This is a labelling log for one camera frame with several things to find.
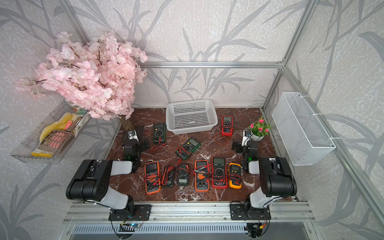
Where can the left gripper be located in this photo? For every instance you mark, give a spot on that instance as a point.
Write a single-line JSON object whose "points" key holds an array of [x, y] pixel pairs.
{"points": [[143, 147]]}

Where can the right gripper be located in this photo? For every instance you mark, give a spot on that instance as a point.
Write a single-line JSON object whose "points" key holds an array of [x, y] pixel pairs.
{"points": [[239, 146]]}

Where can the small red multimeter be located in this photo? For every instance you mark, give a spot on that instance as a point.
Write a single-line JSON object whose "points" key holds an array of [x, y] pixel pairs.
{"points": [[227, 126]]}

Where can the orange multimeter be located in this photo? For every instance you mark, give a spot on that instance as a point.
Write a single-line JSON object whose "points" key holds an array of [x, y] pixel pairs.
{"points": [[152, 178], [201, 175]]}

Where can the large red multimeter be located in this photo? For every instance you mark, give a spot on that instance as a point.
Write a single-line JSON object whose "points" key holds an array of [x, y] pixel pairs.
{"points": [[219, 176]]}

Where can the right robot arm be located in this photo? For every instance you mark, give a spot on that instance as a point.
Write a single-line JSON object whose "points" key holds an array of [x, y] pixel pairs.
{"points": [[276, 180]]}

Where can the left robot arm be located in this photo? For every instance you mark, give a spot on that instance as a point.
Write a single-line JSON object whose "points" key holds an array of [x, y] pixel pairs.
{"points": [[91, 182]]}

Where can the yellow multimeter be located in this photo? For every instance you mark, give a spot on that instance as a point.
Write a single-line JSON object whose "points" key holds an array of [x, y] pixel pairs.
{"points": [[235, 176]]}

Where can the small black multimeter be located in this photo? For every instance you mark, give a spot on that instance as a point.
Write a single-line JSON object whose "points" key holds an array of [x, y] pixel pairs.
{"points": [[168, 177]]}

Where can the green multimeter tilted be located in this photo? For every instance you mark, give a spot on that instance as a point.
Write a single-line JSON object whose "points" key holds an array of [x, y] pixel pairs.
{"points": [[188, 148]]}

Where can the dark grey green multimeter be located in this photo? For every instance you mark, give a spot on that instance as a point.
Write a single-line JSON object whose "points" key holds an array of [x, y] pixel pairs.
{"points": [[183, 175]]}

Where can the white plastic basket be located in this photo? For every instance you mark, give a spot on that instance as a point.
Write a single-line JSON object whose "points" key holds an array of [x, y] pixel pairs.
{"points": [[191, 116]]}

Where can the small potted pink flowers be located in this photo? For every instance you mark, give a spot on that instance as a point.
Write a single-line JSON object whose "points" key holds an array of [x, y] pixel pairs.
{"points": [[259, 129]]}

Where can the yellow mesh item on shelf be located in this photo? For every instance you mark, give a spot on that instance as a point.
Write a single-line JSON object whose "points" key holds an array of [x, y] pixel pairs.
{"points": [[58, 125]]}

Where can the pink cherry blossom tree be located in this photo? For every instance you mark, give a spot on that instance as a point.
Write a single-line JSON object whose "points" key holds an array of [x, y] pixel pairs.
{"points": [[99, 77]]}

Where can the brown pink slotted tool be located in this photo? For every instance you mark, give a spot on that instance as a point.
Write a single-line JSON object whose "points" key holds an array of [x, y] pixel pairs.
{"points": [[53, 141]]}

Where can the white wire wall basket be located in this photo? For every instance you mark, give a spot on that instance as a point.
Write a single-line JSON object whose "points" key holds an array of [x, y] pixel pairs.
{"points": [[304, 136]]}

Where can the clear acrylic wall shelf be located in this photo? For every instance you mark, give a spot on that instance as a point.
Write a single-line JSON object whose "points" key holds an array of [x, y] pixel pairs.
{"points": [[27, 151]]}

